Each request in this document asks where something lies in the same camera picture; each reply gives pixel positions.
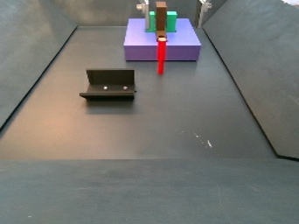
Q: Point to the red stick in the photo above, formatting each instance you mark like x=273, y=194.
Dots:
x=161, y=54

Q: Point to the brown L-shaped holder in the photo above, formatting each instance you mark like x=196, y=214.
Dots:
x=161, y=18

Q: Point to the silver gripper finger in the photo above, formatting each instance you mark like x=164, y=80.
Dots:
x=145, y=8
x=205, y=7

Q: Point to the black angle bracket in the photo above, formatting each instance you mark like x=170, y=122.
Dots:
x=110, y=84

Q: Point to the green block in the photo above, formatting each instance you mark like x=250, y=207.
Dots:
x=170, y=21

